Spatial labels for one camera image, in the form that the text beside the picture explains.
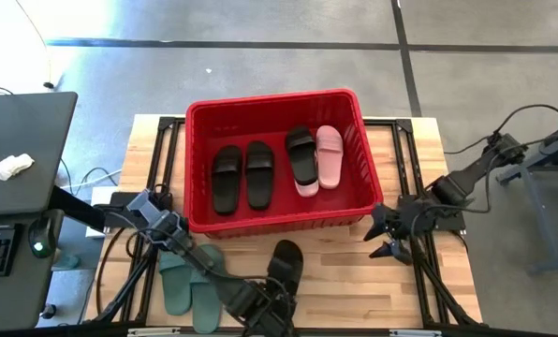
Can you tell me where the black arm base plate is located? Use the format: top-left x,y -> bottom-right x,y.
398,194 -> 467,233
105,191 -> 173,229

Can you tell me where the grey metal cart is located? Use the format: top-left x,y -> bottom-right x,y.
495,116 -> 558,275

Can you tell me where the silver metal bracket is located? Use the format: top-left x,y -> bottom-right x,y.
389,329 -> 442,337
127,327 -> 182,337

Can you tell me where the black desk foot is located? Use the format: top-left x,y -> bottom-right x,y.
49,185 -> 107,231

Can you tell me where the black computer mouse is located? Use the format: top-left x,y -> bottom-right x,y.
28,215 -> 58,260

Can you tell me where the black wide ribbed slide sandal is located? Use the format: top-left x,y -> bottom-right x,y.
244,139 -> 275,211
212,144 -> 243,216

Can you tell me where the black loose cable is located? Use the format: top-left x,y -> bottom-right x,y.
95,227 -> 126,315

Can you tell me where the red plastic bin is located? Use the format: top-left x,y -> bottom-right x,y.
184,88 -> 384,234

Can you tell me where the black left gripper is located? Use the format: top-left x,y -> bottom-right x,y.
227,279 -> 300,337

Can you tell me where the green slide sandal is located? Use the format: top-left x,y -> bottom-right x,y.
189,242 -> 227,334
158,250 -> 194,316

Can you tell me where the dark grey desk panel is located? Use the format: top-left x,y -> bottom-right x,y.
0,91 -> 79,216

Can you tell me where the white power adapter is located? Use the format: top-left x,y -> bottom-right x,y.
85,185 -> 121,239

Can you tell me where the black table edge rail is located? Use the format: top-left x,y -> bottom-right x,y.
84,321 -> 558,337

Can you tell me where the teal floor object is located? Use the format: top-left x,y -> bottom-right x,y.
52,252 -> 81,271

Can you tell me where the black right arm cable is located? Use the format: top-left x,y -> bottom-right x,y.
444,103 -> 558,155

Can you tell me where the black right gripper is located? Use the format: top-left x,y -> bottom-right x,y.
362,195 -> 433,266

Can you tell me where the white crumpled tissue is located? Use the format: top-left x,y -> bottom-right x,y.
0,153 -> 36,182

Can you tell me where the dark grey keyboard desk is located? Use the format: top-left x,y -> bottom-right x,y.
0,212 -> 63,334

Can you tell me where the pink slide sandal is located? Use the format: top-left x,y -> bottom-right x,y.
316,125 -> 345,190
294,179 -> 320,198

